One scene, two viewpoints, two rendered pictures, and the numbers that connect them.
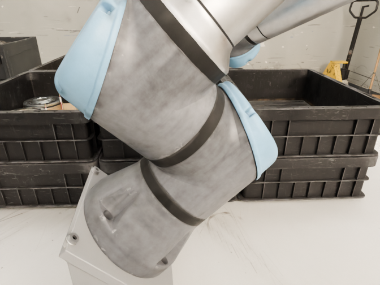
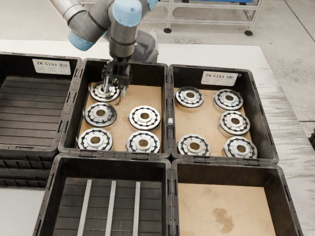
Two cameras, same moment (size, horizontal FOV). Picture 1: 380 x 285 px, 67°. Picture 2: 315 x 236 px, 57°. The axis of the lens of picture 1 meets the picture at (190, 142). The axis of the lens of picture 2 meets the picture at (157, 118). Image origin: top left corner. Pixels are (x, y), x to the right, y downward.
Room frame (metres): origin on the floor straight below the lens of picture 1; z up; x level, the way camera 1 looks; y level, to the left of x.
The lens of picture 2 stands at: (1.34, 0.14, 1.58)
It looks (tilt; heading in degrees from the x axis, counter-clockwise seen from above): 49 degrees down; 178
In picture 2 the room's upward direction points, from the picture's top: 7 degrees clockwise
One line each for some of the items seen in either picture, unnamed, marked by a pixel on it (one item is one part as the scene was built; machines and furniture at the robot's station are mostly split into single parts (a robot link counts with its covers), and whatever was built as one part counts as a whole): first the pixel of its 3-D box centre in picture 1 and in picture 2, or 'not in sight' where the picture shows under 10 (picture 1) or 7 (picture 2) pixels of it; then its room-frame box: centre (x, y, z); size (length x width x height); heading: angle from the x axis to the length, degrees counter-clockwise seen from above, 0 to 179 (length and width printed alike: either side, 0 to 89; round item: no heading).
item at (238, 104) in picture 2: not in sight; (228, 99); (0.59, 0.42, 0.86); 0.10 x 0.10 x 0.01
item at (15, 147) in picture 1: (54, 110); (213, 120); (0.70, 0.35, 0.87); 0.40 x 0.30 x 0.11; 3
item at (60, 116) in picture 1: (50, 91); (216, 109); (0.70, 0.35, 0.92); 0.40 x 0.30 x 0.02; 3
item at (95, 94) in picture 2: not in sight; (105, 91); (0.60, -0.02, 0.86); 0.10 x 0.10 x 0.01
